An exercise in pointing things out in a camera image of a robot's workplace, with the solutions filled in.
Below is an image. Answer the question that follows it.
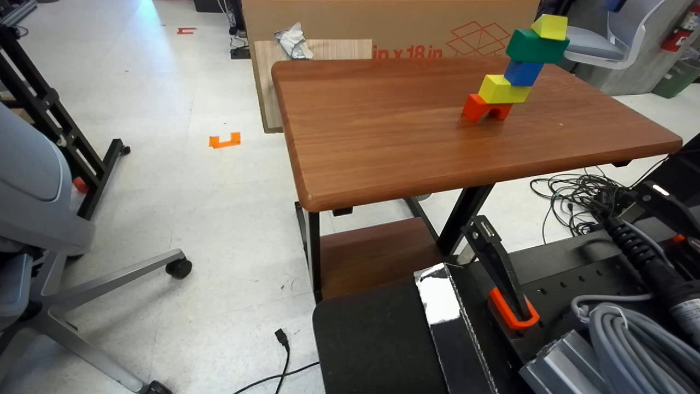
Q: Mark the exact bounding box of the orange arch block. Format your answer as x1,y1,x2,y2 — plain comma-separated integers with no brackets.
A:
462,94,514,123

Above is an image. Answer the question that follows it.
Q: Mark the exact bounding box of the large yellow block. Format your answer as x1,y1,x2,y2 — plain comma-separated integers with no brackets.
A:
478,74,532,105

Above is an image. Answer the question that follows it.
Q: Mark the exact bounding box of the blue block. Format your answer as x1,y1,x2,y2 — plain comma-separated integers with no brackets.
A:
503,61,544,88

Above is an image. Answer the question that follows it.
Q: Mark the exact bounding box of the green block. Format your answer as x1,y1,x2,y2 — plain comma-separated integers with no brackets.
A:
505,28,570,64

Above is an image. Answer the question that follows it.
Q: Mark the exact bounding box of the small yellow block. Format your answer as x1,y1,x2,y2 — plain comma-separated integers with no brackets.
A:
531,14,569,42

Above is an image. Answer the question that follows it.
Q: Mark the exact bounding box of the light wooden board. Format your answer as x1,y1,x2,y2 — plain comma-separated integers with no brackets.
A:
252,39,374,134

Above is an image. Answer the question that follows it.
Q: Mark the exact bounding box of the black foam pad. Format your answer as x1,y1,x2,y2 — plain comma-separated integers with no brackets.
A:
312,281,450,394

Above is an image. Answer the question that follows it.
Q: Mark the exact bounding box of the shiny black and silver box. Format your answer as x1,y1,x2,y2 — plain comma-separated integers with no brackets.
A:
413,263,499,394

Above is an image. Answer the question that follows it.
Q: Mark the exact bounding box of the black clamp with orange tip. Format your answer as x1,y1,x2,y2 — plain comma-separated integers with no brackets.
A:
460,215,541,332
628,181,700,242

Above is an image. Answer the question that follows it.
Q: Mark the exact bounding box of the crumpled plastic bag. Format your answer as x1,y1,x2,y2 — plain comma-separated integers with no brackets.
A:
274,22,314,60

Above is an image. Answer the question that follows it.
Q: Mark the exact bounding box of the large cardboard box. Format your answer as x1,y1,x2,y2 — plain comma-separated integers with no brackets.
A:
241,0,541,60

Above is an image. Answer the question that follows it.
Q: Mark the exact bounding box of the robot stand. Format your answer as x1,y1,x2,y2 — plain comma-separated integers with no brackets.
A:
462,216,700,394

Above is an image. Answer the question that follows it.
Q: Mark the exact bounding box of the grey aluminium bar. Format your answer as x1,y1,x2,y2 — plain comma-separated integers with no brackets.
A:
518,329,609,394

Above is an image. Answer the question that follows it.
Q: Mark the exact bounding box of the white and grey chair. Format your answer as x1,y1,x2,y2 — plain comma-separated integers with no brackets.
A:
563,0,682,71

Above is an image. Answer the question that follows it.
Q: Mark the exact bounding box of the grey office chair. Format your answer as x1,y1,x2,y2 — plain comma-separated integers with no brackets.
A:
0,103,194,394

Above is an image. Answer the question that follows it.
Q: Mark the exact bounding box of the green bin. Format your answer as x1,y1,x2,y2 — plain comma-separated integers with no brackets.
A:
651,54,700,100

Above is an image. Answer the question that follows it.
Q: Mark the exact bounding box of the red fire extinguisher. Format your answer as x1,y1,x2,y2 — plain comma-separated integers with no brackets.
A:
660,2,700,53

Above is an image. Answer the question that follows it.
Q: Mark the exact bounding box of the black cable with plug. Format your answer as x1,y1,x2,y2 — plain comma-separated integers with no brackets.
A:
232,328,321,394

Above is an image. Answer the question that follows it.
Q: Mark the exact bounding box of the tangle of black cables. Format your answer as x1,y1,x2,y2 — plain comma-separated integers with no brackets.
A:
529,163,638,245

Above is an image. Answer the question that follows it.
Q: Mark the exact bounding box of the thick black ribbed cable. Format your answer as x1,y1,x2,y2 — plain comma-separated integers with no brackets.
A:
600,216,700,351

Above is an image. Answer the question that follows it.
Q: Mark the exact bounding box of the black metal frame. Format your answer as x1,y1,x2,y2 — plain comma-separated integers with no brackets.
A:
0,23,132,221

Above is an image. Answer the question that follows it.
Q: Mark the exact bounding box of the coil of grey cable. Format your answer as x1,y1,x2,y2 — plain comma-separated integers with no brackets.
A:
571,294,700,394

